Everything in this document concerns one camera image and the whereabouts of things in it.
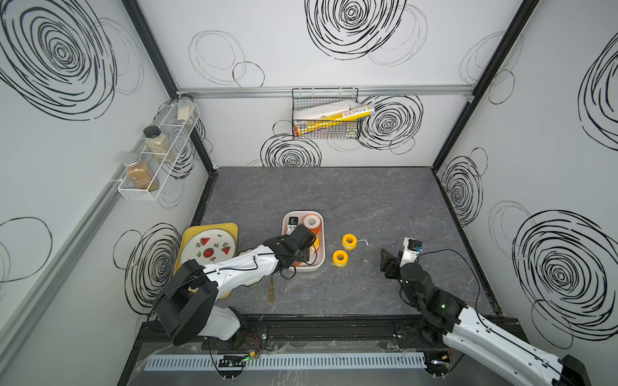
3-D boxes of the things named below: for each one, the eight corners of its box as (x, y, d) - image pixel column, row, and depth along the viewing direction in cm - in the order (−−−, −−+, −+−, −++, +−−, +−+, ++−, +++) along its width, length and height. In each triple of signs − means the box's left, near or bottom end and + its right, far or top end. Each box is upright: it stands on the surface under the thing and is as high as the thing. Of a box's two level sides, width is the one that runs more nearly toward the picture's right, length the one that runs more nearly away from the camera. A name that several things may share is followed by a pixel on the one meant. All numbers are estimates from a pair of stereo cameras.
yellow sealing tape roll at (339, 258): (333, 267, 90) (333, 264, 88) (332, 252, 94) (332, 249, 92) (348, 267, 90) (348, 264, 88) (346, 252, 94) (347, 249, 92)
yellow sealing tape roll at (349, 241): (342, 249, 95) (342, 246, 93) (341, 236, 98) (341, 233, 96) (357, 249, 95) (357, 246, 93) (355, 236, 98) (356, 233, 96)
